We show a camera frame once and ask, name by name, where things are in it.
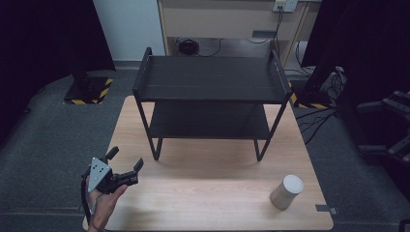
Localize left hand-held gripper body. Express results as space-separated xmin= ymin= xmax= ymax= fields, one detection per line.
xmin=82 ymin=156 xmax=140 ymax=195

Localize person's left hand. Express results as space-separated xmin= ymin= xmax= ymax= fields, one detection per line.
xmin=84 ymin=176 xmax=129 ymax=230

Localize black stand base striped tape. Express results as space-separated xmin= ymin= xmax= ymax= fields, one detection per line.
xmin=288 ymin=81 xmax=331 ymax=110
xmin=63 ymin=76 xmax=115 ymax=106

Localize black two-tier metal shelf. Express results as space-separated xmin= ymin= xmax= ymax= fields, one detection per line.
xmin=132 ymin=46 xmax=294 ymax=162

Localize dark curtain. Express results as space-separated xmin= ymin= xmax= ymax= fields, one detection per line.
xmin=301 ymin=0 xmax=410 ymax=107
xmin=0 ymin=0 xmax=116 ymax=143

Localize beige cylinder with white lid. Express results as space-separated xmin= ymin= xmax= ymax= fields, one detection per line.
xmin=269 ymin=174 xmax=305 ymax=212

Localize light wooden cabinet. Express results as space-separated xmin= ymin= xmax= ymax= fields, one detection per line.
xmin=157 ymin=0 xmax=311 ymax=67

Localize grey tape strip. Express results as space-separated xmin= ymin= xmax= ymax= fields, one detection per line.
xmin=314 ymin=204 xmax=339 ymax=217

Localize black metal stand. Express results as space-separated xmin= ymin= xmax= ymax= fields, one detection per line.
xmin=355 ymin=90 xmax=410 ymax=167

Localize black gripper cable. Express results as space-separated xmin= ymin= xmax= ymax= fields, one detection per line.
xmin=80 ymin=171 xmax=95 ymax=226

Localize coiled black cable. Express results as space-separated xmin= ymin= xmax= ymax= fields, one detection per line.
xmin=174 ymin=37 xmax=224 ymax=59

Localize black floor cables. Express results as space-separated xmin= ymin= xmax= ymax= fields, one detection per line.
xmin=294 ymin=106 xmax=340 ymax=145

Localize black plugged power cable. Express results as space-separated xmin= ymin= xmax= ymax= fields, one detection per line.
xmin=245 ymin=5 xmax=284 ymax=49

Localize bundle of cables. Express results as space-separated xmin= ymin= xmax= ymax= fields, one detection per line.
xmin=321 ymin=65 xmax=348 ymax=100

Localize white wall socket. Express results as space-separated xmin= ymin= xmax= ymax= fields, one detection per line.
xmin=272 ymin=0 xmax=300 ymax=14

